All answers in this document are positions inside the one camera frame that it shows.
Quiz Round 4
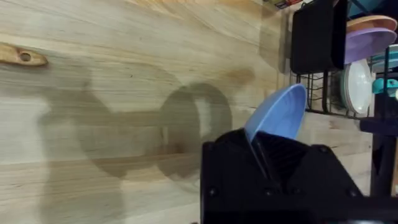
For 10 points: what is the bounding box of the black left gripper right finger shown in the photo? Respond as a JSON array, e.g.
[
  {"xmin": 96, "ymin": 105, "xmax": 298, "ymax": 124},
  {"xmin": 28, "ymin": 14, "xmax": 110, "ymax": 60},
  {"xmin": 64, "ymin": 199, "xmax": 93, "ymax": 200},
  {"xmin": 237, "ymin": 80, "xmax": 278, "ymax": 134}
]
[{"xmin": 252, "ymin": 131, "xmax": 364, "ymax": 200}]

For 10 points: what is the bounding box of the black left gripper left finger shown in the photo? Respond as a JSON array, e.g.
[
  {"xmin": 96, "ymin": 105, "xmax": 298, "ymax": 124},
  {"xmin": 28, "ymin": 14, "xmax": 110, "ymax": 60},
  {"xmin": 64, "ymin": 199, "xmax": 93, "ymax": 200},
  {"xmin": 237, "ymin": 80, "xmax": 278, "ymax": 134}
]
[{"xmin": 201, "ymin": 128, "xmax": 272, "ymax": 200}]

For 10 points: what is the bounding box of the blue plate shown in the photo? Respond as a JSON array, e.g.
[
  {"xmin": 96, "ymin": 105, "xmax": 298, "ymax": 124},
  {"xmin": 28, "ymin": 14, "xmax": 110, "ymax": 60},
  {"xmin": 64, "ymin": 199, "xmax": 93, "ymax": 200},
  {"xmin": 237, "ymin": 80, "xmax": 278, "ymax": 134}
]
[{"xmin": 243, "ymin": 83, "xmax": 308, "ymax": 144}]

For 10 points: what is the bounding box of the white plate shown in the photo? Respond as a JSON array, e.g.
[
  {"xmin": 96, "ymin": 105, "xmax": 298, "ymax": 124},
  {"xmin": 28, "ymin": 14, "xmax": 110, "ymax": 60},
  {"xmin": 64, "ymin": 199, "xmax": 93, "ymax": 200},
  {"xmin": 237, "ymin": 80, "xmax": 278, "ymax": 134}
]
[{"xmin": 340, "ymin": 58, "xmax": 376, "ymax": 115}]

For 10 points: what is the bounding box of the purple plate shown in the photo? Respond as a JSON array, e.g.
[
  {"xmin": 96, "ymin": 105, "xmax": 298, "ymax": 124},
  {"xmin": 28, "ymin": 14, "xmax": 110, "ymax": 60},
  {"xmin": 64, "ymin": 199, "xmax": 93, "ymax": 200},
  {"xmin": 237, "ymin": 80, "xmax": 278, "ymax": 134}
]
[{"xmin": 344, "ymin": 27, "xmax": 398, "ymax": 65}]

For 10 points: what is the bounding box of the teal plate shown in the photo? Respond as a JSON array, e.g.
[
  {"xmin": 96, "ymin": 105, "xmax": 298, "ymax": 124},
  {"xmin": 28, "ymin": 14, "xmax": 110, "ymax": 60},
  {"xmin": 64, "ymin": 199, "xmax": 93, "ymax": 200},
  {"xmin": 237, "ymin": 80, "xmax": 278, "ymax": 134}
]
[{"xmin": 369, "ymin": 44, "xmax": 398, "ymax": 74}]

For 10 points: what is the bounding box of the tan plate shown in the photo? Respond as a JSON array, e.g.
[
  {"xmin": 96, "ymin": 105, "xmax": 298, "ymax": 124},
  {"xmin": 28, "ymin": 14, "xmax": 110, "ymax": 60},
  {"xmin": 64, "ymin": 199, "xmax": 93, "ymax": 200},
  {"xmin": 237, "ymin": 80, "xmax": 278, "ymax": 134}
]
[{"xmin": 346, "ymin": 15, "xmax": 398, "ymax": 34}]

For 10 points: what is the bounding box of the teal cup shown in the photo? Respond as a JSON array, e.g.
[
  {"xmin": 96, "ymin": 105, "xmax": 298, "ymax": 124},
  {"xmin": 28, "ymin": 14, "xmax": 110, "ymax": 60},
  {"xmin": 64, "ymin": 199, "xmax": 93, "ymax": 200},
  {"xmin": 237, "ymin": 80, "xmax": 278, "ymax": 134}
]
[{"xmin": 371, "ymin": 77, "xmax": 398, "ymax": 95}]

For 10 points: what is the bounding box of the black cutlery holder box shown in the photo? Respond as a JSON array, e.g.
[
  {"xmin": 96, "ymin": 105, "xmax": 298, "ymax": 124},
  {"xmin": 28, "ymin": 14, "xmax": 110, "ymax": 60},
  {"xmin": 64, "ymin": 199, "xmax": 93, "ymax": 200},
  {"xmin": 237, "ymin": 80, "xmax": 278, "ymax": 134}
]
[{"xmin": 289, "ymin": 0, "xmax": 348, "ymax": 75}]

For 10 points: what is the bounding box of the colourful box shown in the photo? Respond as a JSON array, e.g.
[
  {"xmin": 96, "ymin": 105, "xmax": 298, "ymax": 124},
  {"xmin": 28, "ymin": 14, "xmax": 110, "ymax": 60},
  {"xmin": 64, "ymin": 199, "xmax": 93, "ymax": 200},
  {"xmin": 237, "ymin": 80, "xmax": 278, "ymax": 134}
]
[{"xmin": 264, "ymin": 0, "xmax": 304, "ymax": 10}]

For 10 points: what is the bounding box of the teal bowl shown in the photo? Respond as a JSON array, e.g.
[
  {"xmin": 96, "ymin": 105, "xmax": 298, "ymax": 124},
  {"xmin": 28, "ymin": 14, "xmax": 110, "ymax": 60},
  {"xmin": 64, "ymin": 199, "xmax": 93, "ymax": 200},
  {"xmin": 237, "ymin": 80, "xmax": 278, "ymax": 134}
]
[{"xmin": 348, "ymin": 0, "xmax": 386, "ymax": 18}]

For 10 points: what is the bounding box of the wooden utensil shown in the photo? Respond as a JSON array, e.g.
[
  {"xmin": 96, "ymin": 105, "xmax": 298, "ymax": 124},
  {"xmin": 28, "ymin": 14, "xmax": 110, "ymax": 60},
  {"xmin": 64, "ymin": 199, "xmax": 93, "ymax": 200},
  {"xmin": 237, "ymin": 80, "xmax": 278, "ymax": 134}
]
[{"xmin": 0, "ymin": 42, "xmax": 49, "ymax": 67}]

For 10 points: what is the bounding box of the black wire dish rack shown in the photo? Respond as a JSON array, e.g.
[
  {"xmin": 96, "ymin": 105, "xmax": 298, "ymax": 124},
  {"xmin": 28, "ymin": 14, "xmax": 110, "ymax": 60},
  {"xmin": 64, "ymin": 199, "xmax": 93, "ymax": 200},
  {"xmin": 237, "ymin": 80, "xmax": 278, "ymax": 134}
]
[{"xmin": 294, "ymin": 0, "xmax": 398, "ymax": 197}]

